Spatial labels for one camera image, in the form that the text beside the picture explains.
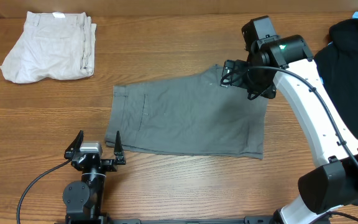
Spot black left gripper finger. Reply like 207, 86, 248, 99
64, 130, 84, 159
114, 131, 126, 164

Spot grey shorts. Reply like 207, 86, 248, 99
104, 65, 268, 159

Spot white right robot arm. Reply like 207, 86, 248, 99
222, 16, 358, 223

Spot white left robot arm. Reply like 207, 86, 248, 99
63, 131, 126, 224

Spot black shirt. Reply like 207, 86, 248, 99
314, 19, 358, 139

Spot beige folded shorts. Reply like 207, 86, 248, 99
0, 11, 97, 84

